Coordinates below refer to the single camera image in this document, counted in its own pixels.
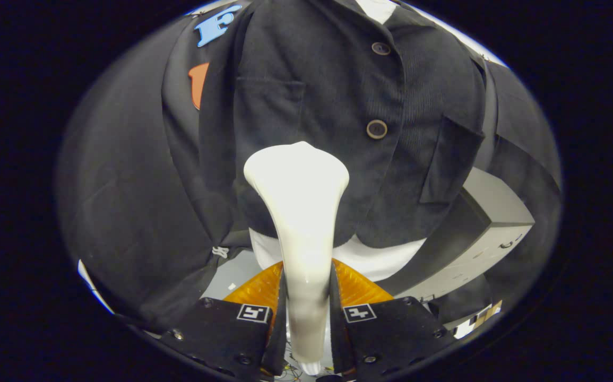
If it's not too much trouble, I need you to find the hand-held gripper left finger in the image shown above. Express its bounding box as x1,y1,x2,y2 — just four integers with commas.
159,261,288,378

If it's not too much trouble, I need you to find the grey cabinet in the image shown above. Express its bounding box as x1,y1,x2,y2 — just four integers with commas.
394,167,536,304

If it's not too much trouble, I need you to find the black backdrop cloth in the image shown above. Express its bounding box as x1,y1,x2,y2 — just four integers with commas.
56,8,562,336

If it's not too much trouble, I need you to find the white garment steamer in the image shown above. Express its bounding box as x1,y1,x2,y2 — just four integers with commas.
244,141,350,375

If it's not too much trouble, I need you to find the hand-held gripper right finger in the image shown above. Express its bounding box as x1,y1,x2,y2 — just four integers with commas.
329,259,456,378

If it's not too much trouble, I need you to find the white undershirt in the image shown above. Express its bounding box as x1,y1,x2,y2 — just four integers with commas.
249,0,427,282

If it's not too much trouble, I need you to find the black suit jacket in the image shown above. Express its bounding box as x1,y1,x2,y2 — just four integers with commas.
198,0,487,250

